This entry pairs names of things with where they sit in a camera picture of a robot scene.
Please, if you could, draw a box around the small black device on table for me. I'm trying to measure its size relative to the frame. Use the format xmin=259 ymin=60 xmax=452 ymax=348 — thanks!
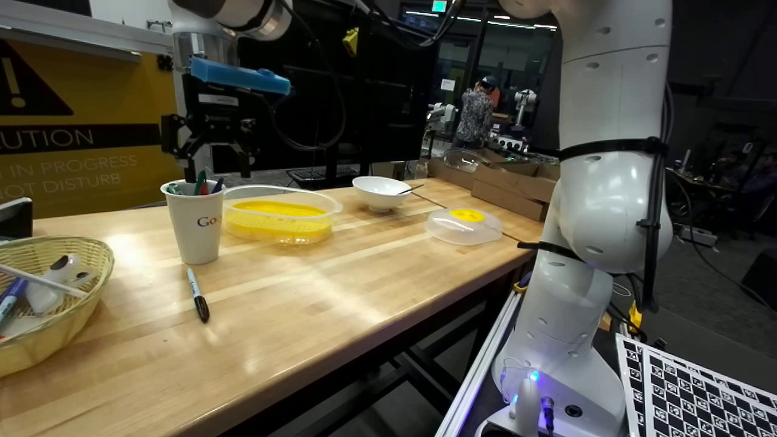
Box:
xmin=0 ymin=198 xmax=33 ymax=238

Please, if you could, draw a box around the person in background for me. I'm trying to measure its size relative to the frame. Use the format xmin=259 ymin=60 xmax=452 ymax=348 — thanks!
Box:
xmin=455 ymin=76 xmax=495 ymax=149

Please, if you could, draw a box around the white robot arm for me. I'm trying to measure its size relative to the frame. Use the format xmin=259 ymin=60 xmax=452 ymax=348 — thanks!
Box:
xmin=479 ymin=0 xmax=672 ymax=437

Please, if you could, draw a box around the yellow wicker basket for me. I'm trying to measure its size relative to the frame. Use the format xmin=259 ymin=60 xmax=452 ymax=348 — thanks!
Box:
xmin=0 ymin=235 xmax=113 ymax=376

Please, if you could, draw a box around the checkered calibration board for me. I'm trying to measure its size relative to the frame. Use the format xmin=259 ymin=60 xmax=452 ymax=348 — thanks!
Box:
xmin=617 ymin=335 xmax=777 ymax=437

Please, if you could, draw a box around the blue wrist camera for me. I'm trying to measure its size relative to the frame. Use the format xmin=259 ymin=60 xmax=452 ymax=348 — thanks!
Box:
xmin=189 ymin=58 xmax=292 ymax=94

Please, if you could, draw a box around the clear container with yellow strainer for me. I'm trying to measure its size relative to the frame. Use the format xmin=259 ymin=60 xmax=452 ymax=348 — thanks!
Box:
xmin=224 ymin=184 xmax=343 ymax=246

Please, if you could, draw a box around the black marker on table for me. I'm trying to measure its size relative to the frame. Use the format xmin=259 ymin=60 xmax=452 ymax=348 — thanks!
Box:
xmin=185 ymin=268 xmax=211 ymax=323

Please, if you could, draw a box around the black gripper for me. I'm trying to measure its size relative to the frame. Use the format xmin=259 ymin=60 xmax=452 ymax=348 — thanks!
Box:
xmin=160 ymin=74 xmax=258 ymax=179

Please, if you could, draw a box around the clear lid with yellow tray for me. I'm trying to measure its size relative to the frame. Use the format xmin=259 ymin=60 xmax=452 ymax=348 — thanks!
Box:
xmin=425 ymin=206 xmax=502 ymax=249

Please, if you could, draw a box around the white paper cup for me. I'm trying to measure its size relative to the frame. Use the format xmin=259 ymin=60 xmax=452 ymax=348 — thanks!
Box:
xmin=160 ymin=179 xmax=224 ymax=266

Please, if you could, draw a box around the white ceramic bowl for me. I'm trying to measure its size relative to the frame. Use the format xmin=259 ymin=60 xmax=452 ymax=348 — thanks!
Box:
xmin=351 ymin=176 xmax=410 ymax=215

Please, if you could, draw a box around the yellow caution sign panel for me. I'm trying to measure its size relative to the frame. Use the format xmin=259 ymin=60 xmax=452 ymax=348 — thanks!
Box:
xmin=0 ymin=35 xmax=179 ymax=217

